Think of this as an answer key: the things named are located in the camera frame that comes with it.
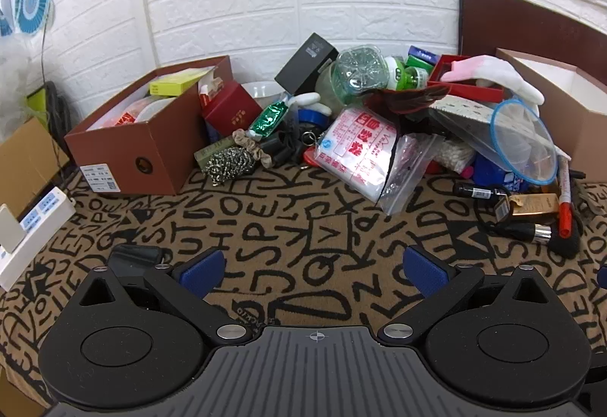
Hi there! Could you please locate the blue rimmed small net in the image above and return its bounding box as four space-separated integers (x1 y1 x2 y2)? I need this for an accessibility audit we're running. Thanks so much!
491 99 559 185

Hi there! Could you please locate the white plastic bag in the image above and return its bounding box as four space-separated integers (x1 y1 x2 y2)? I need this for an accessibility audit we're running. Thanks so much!
0 38 48 143

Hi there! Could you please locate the black flat object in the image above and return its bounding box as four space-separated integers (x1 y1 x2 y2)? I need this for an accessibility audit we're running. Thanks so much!
111 245 165 279

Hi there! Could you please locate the brown shoebox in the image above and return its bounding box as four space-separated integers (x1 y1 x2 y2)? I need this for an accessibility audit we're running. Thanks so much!
64 56 235 195

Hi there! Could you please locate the yellow-green flat box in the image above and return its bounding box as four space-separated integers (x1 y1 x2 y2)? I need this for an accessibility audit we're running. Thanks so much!
149 70 210 96

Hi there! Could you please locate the gold box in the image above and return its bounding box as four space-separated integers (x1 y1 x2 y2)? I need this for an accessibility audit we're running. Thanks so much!
493 193 563 222

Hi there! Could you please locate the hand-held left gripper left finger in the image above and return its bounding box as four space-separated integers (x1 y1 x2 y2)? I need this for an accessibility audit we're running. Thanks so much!
77 250 254 346

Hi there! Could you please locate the black box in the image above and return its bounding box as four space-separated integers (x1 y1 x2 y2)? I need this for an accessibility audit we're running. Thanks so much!
275 33 340 96

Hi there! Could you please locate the white tube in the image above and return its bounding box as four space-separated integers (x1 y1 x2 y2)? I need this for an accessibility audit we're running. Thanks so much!
285 92 330 117

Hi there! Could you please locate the black makeup brush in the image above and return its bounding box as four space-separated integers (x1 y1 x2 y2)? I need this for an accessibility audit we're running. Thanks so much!
510 220 582 255

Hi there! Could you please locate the red key fob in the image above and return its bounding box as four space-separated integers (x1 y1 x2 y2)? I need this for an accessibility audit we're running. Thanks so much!
303 147 329 170

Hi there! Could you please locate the black cable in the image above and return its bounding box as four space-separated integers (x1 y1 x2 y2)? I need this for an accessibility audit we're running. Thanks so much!
40 0 73 124

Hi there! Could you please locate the green round toy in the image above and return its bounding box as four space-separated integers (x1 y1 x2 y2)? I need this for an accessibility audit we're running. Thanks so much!
385 56 430 91

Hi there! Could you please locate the dark red foil bag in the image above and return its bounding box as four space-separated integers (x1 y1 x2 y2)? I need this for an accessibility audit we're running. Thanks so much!
363 84 450 115

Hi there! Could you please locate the open cardboard box left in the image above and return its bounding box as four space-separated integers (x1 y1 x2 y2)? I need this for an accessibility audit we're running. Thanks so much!
0 116 70 219

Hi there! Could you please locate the blue plastic box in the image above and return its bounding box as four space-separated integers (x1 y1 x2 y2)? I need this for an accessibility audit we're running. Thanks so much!
473 155 525 191

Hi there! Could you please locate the green foil packet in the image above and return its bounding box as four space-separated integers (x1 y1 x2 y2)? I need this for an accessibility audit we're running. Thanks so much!
249 100 290 138

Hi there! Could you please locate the green plastic item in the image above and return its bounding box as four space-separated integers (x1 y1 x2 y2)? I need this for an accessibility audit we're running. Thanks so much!
26 83 58 124

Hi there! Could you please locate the red and white marker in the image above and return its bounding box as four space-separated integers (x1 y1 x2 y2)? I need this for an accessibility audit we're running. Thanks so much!
557 156 573 238

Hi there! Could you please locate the dark brown board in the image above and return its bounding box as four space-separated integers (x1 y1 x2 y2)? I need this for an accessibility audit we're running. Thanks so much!
459 0 607 93

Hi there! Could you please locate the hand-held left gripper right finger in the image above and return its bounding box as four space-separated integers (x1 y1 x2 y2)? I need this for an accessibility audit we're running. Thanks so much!
377 245 552 346

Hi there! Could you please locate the small black bottle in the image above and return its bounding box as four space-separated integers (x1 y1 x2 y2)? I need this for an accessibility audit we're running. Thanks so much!
453 181 512 201

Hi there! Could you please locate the steel wool scourer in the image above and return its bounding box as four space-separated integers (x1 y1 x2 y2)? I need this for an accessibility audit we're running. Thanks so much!
204 148 253 187

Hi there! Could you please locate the white and pink glove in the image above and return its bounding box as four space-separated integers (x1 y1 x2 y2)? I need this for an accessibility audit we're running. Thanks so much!
441 54 544 106

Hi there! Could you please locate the floral insole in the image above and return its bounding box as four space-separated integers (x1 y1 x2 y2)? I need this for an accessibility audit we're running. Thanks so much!
429 96 498 138

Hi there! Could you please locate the letter print cloth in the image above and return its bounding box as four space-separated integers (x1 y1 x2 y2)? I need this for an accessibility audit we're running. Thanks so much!
0 156 607 417

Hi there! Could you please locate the beige scrunchie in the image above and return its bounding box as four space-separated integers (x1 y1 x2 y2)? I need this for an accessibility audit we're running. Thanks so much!
232 129 280 169

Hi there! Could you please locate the brown cardboard box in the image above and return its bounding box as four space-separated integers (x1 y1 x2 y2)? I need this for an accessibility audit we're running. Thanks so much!
495 47 607 169

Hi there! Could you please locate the white bowl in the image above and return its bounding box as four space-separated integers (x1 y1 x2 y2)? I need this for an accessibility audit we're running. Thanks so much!
242 82 286 112

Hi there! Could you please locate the red printed plastic bag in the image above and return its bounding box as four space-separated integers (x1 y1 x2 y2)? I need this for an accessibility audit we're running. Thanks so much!
315 107 403 204

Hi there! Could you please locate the white power strip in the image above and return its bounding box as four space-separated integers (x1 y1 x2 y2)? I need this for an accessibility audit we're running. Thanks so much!
0 188 77 292

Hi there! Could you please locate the clear crumpled plastic bottle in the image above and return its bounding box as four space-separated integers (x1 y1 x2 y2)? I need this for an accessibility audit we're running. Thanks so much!
330 46 394 106

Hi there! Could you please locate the clear zip bag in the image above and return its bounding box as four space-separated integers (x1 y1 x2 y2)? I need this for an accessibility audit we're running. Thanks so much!
379 133 439 216

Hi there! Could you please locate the dark red gift box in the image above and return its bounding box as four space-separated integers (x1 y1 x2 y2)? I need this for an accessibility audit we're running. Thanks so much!
201 80 264 139

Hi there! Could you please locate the red tray box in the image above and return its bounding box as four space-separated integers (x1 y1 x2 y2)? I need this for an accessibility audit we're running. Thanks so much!
427 54 506 103

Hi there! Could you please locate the blue tape roll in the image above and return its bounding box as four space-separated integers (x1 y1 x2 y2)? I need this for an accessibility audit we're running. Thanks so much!
298 108 333 133

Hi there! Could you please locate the blue and green carton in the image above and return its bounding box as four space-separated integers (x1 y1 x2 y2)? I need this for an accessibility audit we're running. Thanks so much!
405 45 439 68

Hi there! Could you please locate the cotton swab pack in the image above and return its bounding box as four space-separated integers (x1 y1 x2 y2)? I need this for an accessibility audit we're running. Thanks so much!
431 137 477 174

